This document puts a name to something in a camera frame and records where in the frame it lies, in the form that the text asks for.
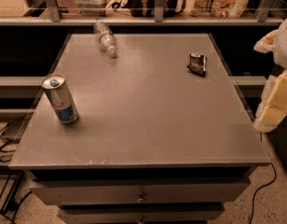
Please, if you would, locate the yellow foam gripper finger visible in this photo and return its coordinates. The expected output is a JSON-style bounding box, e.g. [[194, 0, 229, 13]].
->
[[253, 71, 287, 133], [253, 30, 278, 53]]

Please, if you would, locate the black rxbar chocolate wrapper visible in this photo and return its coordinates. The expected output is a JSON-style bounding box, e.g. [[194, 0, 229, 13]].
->
[[187, 53, 207, 77]]

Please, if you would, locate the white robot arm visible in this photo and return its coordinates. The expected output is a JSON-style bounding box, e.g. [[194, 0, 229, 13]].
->
[[253, 18, 287, 133]]

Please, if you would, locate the red bull can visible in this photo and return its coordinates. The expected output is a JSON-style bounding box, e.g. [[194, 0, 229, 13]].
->
[[41, 73, 79, 125]]

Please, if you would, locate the colourful snack bag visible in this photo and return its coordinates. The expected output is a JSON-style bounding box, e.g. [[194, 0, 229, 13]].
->
[[190, 0, 249, 18]]

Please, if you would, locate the upper drawer with knob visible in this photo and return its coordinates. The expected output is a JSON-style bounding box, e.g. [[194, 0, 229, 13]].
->
[[30, 178, 250, 205]]

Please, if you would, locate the drawer with knob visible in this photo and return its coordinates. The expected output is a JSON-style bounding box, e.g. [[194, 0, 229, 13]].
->
[[58, 205, 224, 224], [30, 178, 250, 205]]

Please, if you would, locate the grey drawer cabinet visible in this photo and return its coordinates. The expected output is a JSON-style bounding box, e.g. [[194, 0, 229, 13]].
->
[[10, 34, 269, 210]]

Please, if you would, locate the clear plastic water bottle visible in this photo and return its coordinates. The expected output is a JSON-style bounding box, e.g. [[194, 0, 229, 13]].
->
[[94, 21, 117, 58]]

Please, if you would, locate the lower drawer with knob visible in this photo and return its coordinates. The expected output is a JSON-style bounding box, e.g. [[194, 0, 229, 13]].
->
[[58, 205, 224, 224]]

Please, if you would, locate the black floor cable right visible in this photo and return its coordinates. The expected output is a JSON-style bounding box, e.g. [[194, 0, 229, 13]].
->
[[247, 162, 278, 224]]

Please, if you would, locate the metal shelf rail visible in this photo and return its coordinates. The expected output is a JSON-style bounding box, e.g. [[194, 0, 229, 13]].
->
[[0, 0, 287, 26]]

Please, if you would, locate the black cables left floor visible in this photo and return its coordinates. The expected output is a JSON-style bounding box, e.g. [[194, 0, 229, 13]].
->
[[0, 114, 33, 224]]

